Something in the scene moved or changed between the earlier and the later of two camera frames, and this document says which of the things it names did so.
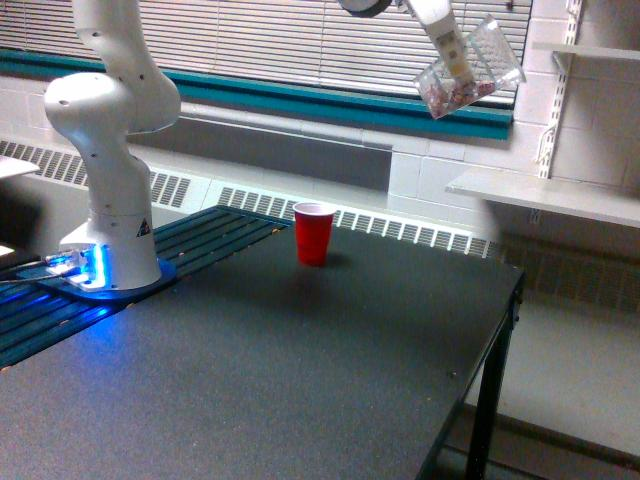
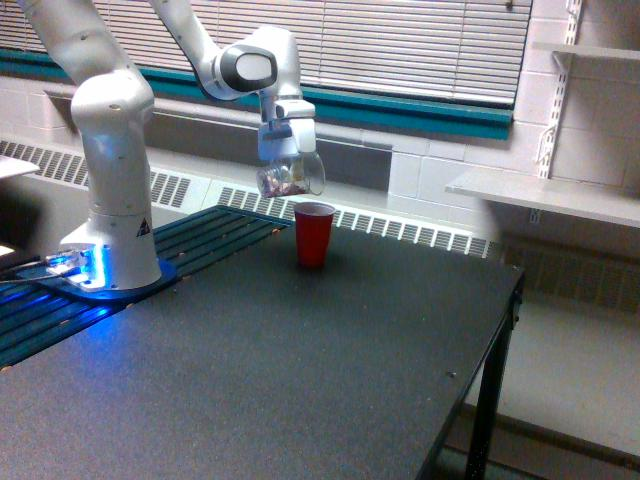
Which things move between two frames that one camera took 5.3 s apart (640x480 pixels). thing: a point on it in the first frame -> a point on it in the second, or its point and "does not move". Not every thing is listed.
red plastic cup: (313, 221) does not move
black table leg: (490, 392) does not move
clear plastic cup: (470, 71) -> (284, 177)
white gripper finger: (454, 56) -> (291, 132)
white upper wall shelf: (608, 53) does not move
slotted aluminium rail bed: (33, 316) does not move
